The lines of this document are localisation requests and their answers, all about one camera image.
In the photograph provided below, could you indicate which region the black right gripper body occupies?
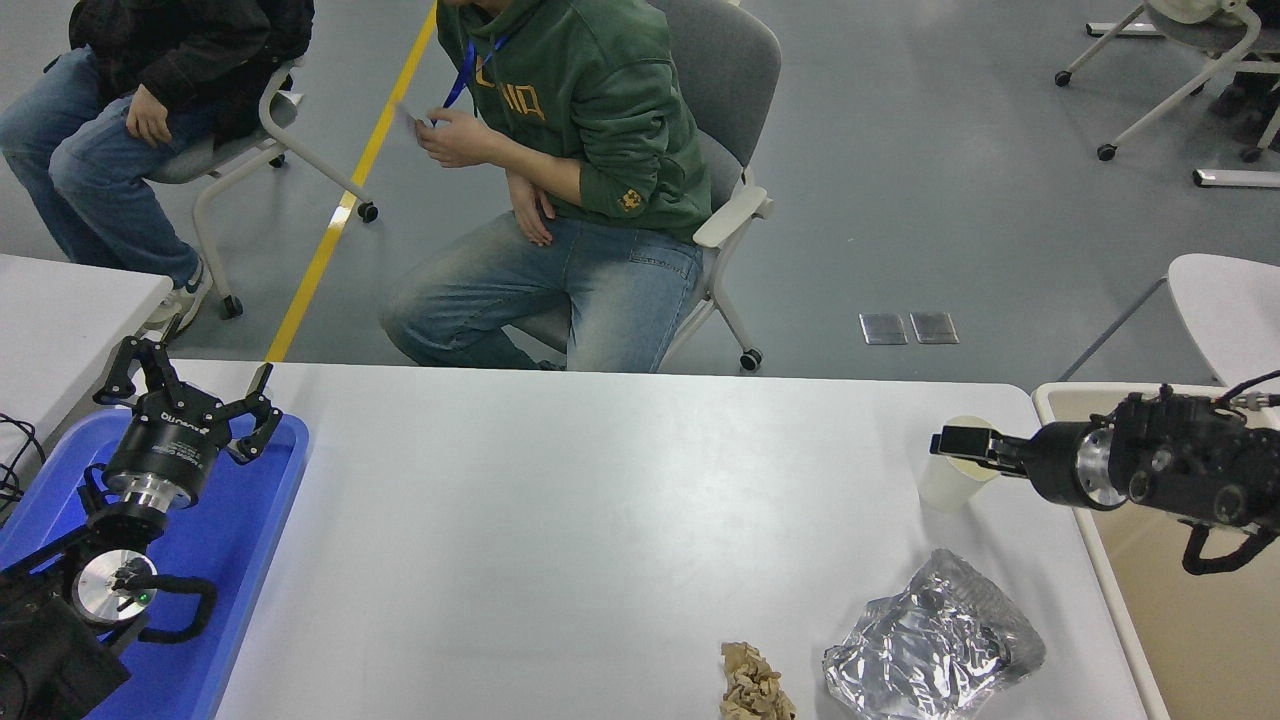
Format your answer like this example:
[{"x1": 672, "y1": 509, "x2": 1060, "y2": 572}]
[{"x1": 1024, "y1": 421, "x2": 1088, "y2": 511}]

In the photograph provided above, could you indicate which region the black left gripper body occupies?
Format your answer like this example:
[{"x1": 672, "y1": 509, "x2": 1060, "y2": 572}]
[{"x1": 104, "y1": 390, "x2": 239, "y2": 497}]

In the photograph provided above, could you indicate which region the white paper cup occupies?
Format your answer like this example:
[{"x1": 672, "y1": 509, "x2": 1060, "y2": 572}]
[{"x1": 918, "y1": 415, "x2": 1001, "y2": 513}]

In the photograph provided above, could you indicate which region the blue lanyard badge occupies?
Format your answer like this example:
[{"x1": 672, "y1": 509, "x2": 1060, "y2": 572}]
[{"x1": 393, "y1": 35, "x2": 509, "y2": 131}]

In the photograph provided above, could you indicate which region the person's left hand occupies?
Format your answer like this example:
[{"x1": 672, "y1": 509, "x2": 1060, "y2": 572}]
[
  {"x1": 124, "y1": 85, "x2": 174, "y2": 149},
  {"x1": 414, "y1": 108, "x2": 494, "y2": 169}
]

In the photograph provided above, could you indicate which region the person's right hand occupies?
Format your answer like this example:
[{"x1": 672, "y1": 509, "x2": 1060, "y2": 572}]
[{"x1": 507, "y1": 177, "x2": 557, "y2": 248}]

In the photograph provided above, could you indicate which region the small white table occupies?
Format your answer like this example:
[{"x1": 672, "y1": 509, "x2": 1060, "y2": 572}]
[{"x1": 0, "y1": 253, "x2": 176, "y2": 471}]

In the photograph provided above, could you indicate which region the blue plastic tray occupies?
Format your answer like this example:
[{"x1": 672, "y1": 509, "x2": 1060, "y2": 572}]
[{"x1": 0, "y1": 408, "x2": 311, "y2": 720}]

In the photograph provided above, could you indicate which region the person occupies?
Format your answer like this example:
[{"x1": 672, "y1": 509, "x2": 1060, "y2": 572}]
[
  {"x1": 378, "y1": 0, "x2": 713, "y2": 373},
  {"x1": 1205, "y1": 0, "x2": 1280, "y2": 141},
  {"x1": 0, "y1": 0, "x2": 315, "y2": 331}
]

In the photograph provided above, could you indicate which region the large pale bin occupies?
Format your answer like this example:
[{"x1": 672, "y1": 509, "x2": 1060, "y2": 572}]
[{"x1": 1032, "y1": 382, "x2": 1280, "y2": 720}]

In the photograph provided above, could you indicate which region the white side table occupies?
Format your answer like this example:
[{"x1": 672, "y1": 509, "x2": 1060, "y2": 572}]
[{"x1": 1058, "y1": 253, "x2": 1280, "y2": 391}]

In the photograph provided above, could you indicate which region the crumpled tan paper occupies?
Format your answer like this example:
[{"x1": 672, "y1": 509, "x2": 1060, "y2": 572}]
[{"x1": 718, "y1": 641, "x2": 798, "y2": 720}]

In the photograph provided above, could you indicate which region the black jacket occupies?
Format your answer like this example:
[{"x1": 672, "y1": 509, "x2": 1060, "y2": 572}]
[{"x1": 200, "y1": 0, "x2": 315, "y2": 141}]

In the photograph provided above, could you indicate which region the grey padded office chair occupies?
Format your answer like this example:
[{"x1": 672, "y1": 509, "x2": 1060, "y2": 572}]
[{"x1": 510, "y1": 0, "x2": 783, "y2": 373}]

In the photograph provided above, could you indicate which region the black cable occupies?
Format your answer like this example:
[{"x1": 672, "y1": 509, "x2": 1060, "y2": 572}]
[{"x1": 0, "y1": 413, "x2": 47, "y2": 521}]

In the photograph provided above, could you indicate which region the grey seat white-frame chair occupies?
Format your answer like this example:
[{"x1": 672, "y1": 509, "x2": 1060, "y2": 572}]
[{"x1": 145, "y1": 58, "x2": 379, "y2": 321}]

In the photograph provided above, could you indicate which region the white-frame wheeled chair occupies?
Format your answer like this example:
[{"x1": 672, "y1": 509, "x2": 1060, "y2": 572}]
[{"x1": 1053, "y1": 0, "x2": 1280, "y2": 163}]

